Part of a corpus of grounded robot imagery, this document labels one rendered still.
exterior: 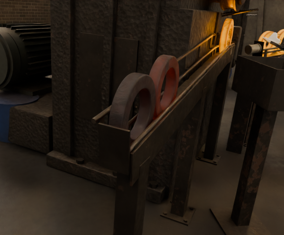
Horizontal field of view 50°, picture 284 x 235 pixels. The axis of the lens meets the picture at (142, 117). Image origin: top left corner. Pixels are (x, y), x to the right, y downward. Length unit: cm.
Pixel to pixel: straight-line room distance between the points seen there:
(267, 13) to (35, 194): 367
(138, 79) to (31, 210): 95
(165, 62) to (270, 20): 365
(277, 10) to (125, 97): 386
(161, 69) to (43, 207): 91
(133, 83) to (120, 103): 5
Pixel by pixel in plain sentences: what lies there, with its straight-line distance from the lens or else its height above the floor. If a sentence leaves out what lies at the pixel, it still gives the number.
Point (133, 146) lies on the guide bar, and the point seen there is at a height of 59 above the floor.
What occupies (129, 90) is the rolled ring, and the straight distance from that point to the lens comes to 62.
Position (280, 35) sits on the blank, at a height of 76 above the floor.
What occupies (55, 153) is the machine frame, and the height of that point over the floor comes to 7.
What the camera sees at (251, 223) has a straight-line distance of 150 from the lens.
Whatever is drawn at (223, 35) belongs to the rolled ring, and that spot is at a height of 76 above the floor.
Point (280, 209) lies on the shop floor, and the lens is 168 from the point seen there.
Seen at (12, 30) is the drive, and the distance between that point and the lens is 210.
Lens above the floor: 87
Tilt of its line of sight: 20 degrees down
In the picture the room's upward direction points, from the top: 5 degrees clockwise
